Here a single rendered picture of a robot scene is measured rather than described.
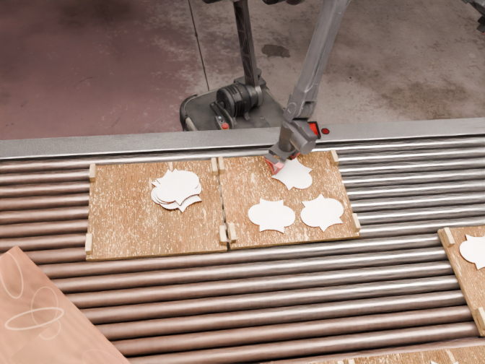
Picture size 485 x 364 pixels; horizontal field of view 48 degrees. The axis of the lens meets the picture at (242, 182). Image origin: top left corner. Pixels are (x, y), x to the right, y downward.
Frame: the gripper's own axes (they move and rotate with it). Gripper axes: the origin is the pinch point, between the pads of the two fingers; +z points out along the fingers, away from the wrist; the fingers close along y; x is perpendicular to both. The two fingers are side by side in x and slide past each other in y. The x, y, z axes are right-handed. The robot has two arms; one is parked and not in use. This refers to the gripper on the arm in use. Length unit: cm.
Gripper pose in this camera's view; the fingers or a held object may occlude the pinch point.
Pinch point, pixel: (283, 164)
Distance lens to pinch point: 181.4
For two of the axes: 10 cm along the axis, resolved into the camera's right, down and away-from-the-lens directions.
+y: 6.7, -5.5, 5.0
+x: -7.4, -5.4, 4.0
